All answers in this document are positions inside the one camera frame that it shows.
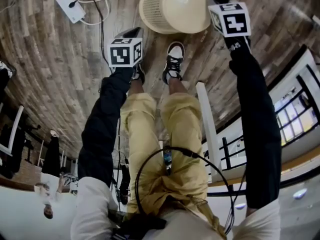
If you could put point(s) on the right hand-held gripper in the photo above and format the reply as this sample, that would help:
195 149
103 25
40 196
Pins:
235 24

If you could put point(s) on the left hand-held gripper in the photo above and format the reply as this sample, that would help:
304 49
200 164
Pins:
122 55

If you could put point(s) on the cream plastic waste basket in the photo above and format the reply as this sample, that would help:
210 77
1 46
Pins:
172 11

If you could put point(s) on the person's right forearm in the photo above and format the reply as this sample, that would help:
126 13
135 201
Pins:
255 114

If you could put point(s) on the person's left forearm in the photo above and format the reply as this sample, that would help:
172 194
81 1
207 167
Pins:
105 124

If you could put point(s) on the person's left shoe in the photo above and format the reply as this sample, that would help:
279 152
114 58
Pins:
138 75

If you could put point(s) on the person's shoe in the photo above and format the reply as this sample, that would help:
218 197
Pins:
173 59
138 75

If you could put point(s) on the person's right shoe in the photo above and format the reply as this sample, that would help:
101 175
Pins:
173 59

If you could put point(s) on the person's khaki trousers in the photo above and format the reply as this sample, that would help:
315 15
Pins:
180 124

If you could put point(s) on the white table leg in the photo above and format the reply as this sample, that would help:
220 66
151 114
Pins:
207 124

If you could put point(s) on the black railing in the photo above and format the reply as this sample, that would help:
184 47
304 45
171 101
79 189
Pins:
224 154

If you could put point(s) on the person's white shirt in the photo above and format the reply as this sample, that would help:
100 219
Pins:
92 209

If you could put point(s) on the window with black frame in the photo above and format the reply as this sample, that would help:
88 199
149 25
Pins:
295 124

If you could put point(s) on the white chair frame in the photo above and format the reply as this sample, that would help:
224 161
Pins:
16 124

